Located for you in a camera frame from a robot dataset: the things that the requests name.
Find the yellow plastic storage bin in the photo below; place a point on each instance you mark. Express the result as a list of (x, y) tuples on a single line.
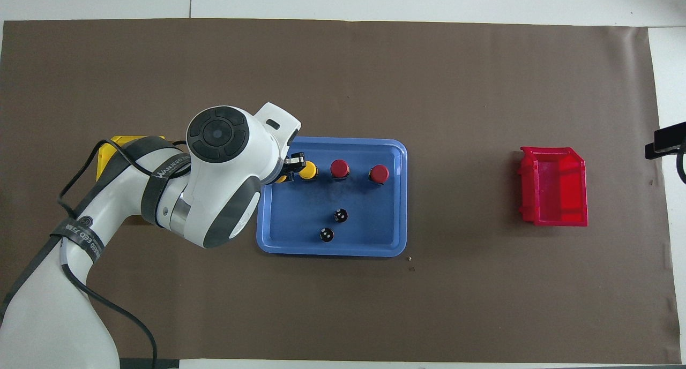
[(107, 155)]

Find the brown paper table mat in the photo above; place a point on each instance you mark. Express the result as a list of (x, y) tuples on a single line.
[(429, 80)]

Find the yellow push button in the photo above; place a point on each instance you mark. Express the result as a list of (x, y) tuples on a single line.
[(281, 179), (308, 170)]

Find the blue plastic tray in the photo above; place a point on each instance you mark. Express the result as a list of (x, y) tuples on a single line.
[(364, 224)]

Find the red plastic storage bin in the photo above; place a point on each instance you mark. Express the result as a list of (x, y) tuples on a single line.
[(552, 197)]

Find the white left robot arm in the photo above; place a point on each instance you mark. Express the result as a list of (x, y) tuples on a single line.
[(225, 197)]

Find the small black knob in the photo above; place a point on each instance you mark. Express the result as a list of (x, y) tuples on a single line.
[(341, 215), (326, 234)]

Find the red push button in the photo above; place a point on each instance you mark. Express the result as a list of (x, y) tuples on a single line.
[(340, 168), (378, 174)]

